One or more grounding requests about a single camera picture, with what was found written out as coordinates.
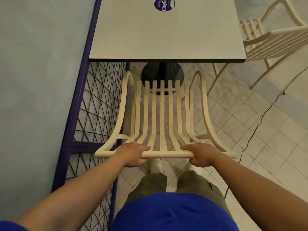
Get person's right forearm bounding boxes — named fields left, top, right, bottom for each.
left=210, top=151, right=308, bottom=231

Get person's right hand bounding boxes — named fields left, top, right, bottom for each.
left=180, top=142, right=227, bottom=168

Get person's left hand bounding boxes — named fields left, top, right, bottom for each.
left=115, top=142, right=151, bottom=168

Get cream slatted chair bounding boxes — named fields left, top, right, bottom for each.
left=207, top=0, right=308, bottom=96
left=94, top=70, right=237, bottom=159

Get blue shirt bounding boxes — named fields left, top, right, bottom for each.
left=0, top=192, right=240, bottom=231

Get person's left forearm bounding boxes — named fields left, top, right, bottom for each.
left=13, top=149, right=125, bottom=231

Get white left shoe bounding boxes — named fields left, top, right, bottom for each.
left=149, top=159, right=164, bottom=175

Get round purple sticker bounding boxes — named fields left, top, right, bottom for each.
left=154, top=0, right=175, bottom=12

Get olive green trousers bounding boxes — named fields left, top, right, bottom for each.
left=124, top=171, right=234, bottom=222

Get purple frame with wire mesh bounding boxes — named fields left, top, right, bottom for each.
left=51, top=0, right=131, bottom=231

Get black table pedestal base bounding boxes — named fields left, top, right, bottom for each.
left=141, top=62, right=185, bottom=95

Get thin black cable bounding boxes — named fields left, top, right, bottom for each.
left=224, top=67, right=308, bottom=200

